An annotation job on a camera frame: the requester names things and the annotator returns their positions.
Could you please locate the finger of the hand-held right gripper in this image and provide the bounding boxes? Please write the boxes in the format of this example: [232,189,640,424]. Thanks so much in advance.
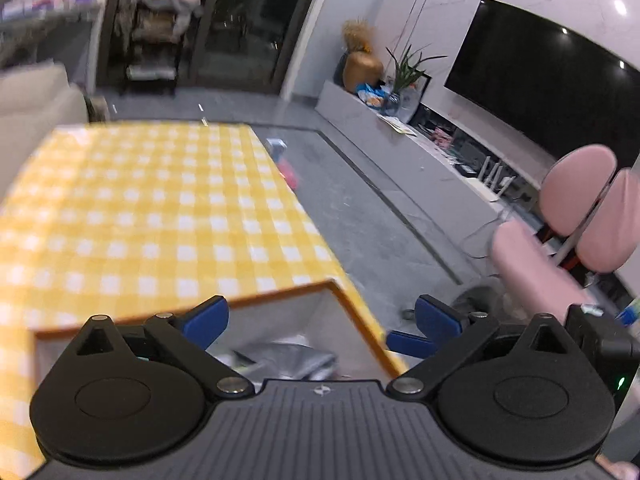
[385,329,440,361]

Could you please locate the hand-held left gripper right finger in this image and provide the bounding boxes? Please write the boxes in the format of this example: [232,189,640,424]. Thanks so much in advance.
[387,295,577,402]

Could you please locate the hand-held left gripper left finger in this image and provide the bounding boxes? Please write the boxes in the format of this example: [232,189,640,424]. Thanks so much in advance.
[75,295,256,399]

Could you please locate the orange cardboard box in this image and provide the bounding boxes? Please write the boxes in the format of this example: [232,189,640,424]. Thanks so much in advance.
[32,280,408,396]

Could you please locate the silver fabric pouch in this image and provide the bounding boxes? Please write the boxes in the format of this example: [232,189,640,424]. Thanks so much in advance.
[235,340,338,383]

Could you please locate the yellow checked tablecloth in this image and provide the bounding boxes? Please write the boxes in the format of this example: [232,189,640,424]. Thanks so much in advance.
[0,122,408,476]

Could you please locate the white router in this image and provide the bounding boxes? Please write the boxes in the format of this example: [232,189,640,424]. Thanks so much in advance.
[472,155,516,203]

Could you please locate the pink office chair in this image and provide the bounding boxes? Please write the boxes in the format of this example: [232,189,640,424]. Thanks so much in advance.
[452,144,640,321]

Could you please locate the pink toy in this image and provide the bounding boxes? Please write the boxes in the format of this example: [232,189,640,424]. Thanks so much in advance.
[277,160,300,193]

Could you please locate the grey TV cabinet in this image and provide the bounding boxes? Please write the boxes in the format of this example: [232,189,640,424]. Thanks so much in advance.
[315,80,556,241]

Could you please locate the paper sheet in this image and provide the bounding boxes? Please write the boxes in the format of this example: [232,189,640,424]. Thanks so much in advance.
[377,112,418,137]

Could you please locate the green plant in glass vase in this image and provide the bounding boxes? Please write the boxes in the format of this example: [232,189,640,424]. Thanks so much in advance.
[382,42,448,116]

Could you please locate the blue snack bag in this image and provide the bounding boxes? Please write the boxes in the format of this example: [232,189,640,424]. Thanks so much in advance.
[356,82,388,108]

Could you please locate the gold vase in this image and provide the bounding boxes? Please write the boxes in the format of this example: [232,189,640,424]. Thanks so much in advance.
[342,50,385,93]

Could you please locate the black flat screen television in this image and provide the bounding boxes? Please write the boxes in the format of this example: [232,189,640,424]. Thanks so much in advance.
[444,0,640,171]

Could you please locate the beige fabric sofa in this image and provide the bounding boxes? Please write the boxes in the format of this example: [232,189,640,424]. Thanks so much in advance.
[0,62,91,196]

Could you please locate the glass sliding doors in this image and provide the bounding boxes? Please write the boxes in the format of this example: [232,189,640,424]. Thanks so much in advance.
[95,0,331,96]

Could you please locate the dried flowers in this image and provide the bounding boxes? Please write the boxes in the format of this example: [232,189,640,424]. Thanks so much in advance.
[341,19,377,55]

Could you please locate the grey desk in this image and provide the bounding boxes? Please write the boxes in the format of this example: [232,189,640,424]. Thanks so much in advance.
[0,2,106,68]

